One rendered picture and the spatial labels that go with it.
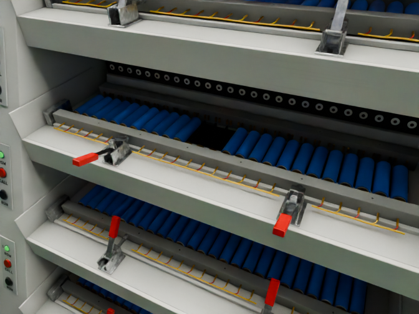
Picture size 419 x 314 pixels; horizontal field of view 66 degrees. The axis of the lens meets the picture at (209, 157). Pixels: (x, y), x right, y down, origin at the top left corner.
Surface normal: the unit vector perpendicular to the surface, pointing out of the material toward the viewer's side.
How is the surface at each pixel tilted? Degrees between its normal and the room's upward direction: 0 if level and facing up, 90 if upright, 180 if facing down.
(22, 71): 90
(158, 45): 113
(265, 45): 23
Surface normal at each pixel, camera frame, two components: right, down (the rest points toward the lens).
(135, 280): -0.03, -0.78
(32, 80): 0.90, 0.26
